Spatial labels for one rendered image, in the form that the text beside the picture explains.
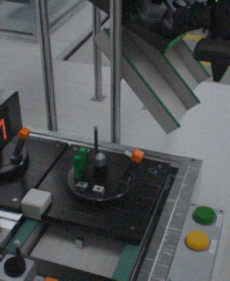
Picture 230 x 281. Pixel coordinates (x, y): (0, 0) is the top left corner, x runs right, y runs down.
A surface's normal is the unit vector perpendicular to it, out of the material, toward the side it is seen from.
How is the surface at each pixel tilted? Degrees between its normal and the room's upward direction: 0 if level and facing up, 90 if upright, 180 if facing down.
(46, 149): 0
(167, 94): 45
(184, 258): 0
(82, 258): 0
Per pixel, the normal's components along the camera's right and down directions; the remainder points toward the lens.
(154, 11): 0.43, 0.76
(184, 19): -0.30, 0.54
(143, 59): 0.61, -0.40
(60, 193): 0.00, -0.84
